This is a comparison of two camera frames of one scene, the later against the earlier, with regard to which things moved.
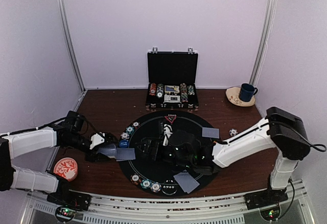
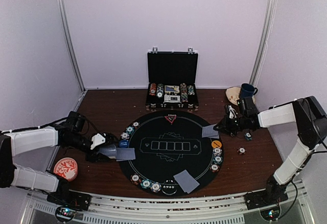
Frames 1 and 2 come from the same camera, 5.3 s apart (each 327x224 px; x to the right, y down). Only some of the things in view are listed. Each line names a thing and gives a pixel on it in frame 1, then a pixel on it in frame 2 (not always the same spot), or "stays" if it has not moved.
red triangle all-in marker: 171,118 stays
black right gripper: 151,145 → 225,126
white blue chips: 156,187 stays
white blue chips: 125,135 stays
